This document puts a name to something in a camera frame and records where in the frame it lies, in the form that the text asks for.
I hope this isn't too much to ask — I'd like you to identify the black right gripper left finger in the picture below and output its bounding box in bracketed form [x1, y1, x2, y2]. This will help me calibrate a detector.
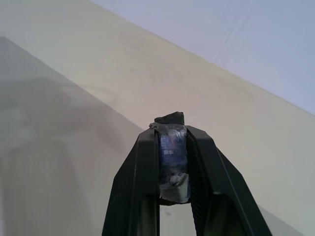
[101, 128, 161, 236]

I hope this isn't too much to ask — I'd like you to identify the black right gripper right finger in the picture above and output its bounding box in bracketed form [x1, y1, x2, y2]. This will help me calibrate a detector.
[186, 125, 272, 236]

